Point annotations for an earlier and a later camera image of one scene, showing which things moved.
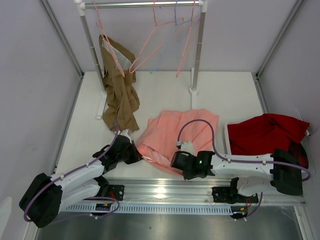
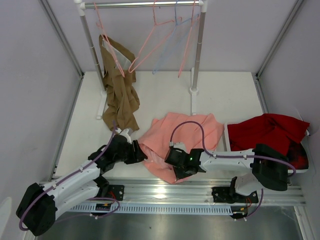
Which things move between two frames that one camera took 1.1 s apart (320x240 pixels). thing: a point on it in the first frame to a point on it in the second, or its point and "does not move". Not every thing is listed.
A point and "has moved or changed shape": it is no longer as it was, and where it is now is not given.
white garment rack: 82,5 does not move
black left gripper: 136,156 does not move
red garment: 264,134 does not move
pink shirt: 159,139 has moved or changed shape
